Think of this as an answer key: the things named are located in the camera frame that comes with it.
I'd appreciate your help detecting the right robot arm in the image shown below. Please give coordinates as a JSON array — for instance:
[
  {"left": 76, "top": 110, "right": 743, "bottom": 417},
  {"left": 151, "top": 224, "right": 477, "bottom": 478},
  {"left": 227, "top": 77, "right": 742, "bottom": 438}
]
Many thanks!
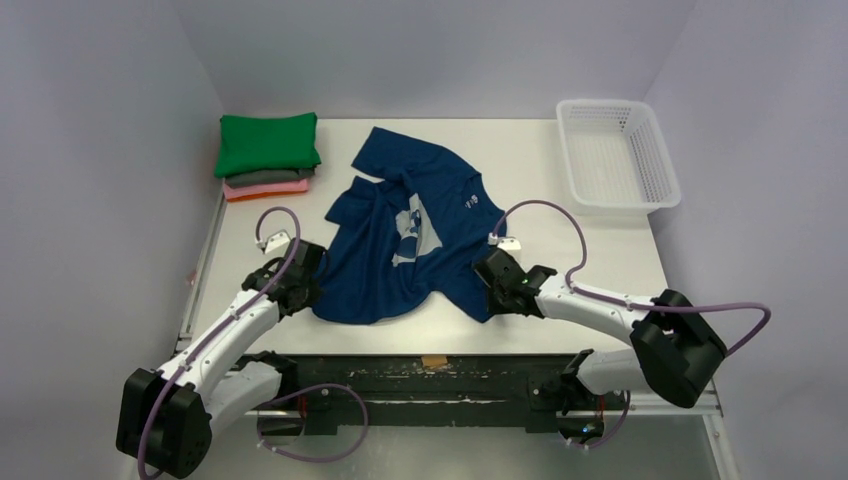
[{"left": 473, "top": 247, "right": 729, "bottom": 408}]

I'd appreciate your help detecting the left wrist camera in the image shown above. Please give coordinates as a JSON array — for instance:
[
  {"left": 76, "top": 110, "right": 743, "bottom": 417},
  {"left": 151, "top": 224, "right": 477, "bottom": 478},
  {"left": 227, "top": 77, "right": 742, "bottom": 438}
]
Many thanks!
[{"left": 257, "top": 230, "right": 292, "bottom": 255}]

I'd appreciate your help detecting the grey folded t-shirt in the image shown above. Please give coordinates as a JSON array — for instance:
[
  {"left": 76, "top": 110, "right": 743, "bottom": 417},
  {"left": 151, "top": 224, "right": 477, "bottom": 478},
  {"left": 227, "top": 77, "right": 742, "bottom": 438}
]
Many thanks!
[{"left": 224, "top": 168, "right": 315, "bottom": 188}]

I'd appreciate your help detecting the pink folded t-shirt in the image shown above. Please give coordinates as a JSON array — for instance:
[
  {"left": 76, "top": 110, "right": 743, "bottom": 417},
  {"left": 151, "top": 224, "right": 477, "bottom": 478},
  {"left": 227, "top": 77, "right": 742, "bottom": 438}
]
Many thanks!
[{"left": 223, "top": 179, "right": 310, "bottom": 197}]

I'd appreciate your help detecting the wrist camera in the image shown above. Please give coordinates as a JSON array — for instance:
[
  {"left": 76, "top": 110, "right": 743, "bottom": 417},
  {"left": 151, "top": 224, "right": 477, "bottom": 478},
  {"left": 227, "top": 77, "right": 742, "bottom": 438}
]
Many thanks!
[
  {"left": 257, "top": 230, "right": 292, "bottom": 255},
  {"left": 487, "top": 233, "right": 522, "bottom": 263}
]

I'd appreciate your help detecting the green folded t-shirt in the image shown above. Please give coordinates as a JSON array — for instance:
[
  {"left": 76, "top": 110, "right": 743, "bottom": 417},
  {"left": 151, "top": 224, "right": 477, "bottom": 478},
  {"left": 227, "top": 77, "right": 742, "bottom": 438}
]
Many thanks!
[{"left": 214, "top": 112, "right": 321, "bottom": 179}]

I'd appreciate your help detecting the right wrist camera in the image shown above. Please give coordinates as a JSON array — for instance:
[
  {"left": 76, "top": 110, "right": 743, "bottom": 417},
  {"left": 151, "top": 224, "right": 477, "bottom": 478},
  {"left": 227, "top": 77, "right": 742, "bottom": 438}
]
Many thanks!
[{"left": 487, "top": 233, "right": 522, "bottom": 263}]

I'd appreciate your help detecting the white plastic basket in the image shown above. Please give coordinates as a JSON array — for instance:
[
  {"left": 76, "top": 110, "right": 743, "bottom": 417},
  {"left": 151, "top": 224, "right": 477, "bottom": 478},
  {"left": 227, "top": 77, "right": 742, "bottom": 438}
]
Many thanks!
[{"left": 555, "top": 99, "right": 681, "bottom": 215}]

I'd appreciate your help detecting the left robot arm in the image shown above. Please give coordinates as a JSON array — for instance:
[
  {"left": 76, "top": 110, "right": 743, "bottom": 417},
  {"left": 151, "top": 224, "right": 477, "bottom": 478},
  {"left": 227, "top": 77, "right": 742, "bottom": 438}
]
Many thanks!
[{"left": 116, "top": 241, "right": 327, "bottom": 479}]

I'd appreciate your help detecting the orange folded t-shirt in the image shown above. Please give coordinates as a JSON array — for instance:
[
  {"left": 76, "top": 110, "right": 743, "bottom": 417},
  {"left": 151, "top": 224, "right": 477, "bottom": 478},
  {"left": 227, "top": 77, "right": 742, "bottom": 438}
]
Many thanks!
[{"left": 225, "top": 191, "right": 308, "bottom": 203}]

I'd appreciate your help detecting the aluminium table frame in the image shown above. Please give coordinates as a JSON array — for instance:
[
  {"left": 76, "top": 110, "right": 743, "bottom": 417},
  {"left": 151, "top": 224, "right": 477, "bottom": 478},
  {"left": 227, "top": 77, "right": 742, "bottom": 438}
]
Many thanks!
[{"left": 154, "top": 189, "right": 226, "bottom": 365}]

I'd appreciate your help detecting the brown tape piece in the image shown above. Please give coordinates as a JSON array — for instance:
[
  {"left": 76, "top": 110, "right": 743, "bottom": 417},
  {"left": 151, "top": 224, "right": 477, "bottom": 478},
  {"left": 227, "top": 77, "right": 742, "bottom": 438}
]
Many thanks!
[{"left": 421, "top": 355, "right": 449, "bottom": 370}]

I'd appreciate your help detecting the blue t-shirt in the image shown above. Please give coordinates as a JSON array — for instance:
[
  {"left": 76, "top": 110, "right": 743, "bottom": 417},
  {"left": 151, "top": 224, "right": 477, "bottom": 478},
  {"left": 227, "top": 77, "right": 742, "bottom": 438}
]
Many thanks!
[{"left": 312, "top": 127, "right": 506, "bottom": 325}]

